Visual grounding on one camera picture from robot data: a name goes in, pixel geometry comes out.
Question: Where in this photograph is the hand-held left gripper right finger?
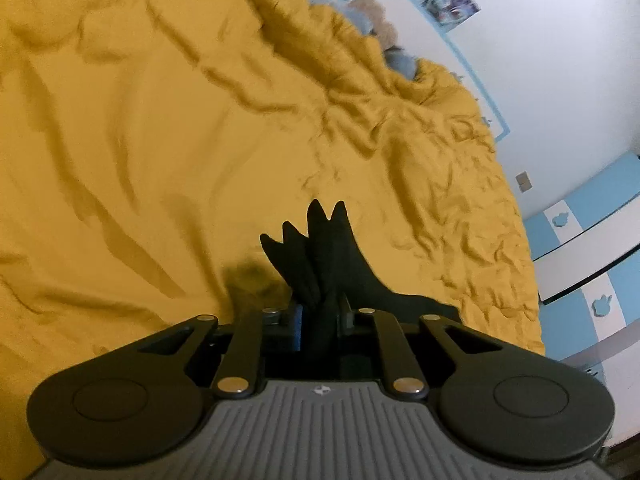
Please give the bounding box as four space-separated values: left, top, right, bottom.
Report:
338 294 521 402

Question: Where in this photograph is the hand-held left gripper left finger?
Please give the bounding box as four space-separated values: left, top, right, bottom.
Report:
117 304 305 402

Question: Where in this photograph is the black garment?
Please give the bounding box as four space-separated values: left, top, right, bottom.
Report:
260 199 462 376

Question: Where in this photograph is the yellow quilt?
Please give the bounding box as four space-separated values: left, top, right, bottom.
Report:
0 0 547 467

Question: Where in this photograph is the blue and white wardrobe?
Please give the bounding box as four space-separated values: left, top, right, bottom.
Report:
524 152 640 392

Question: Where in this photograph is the white and blue headboard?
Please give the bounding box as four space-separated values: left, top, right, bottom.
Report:
285 0 512 142

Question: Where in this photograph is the brown teddy bear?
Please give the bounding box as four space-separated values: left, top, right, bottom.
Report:
345 0 399 52

